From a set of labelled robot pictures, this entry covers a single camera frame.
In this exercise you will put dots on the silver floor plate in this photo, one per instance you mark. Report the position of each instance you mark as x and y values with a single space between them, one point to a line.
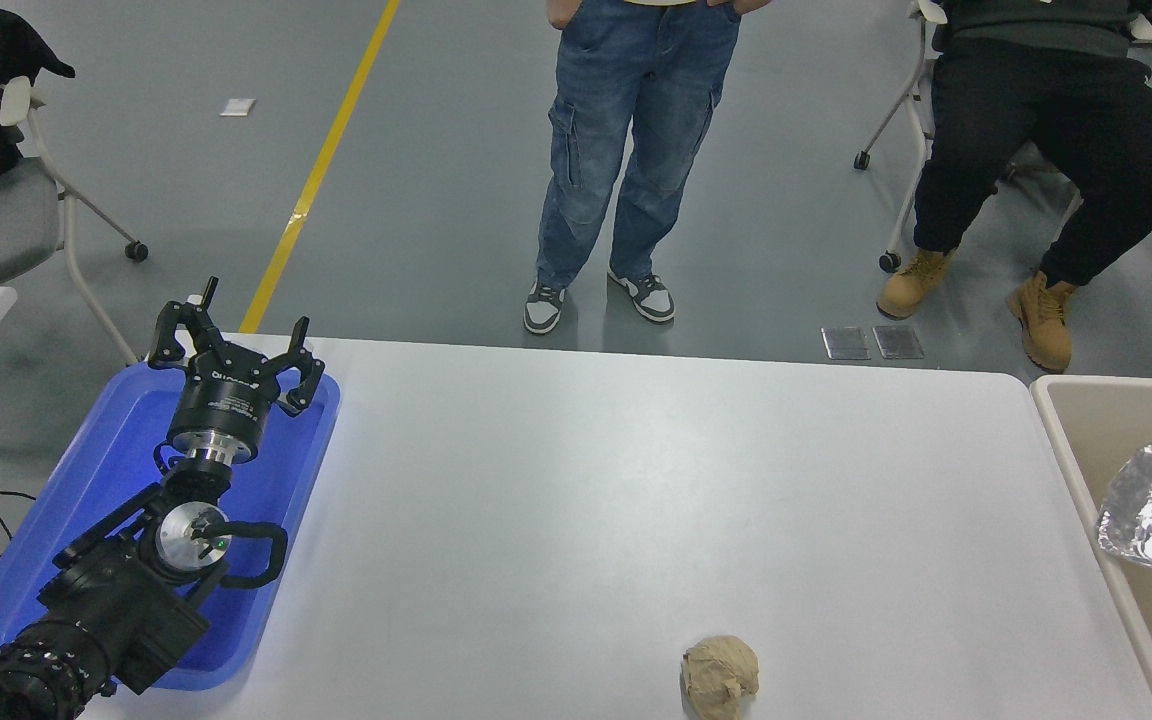
844 343
897 342

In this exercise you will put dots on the blue plastic tray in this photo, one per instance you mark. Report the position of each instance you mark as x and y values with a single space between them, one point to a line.
96 470

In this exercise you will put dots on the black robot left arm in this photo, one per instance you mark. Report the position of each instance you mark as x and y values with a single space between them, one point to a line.
116 600

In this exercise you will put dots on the seated person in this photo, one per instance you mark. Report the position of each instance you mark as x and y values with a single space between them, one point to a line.
1036 120

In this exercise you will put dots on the large pale bin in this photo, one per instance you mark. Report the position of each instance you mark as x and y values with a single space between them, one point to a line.
1116 420

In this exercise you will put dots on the standing person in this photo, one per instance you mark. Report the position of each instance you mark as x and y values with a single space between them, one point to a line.
636 130

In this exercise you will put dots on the crumpled tan paper ball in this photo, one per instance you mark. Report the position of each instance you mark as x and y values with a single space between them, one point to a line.
721 675

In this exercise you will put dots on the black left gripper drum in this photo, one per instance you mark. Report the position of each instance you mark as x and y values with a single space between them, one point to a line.
224 410

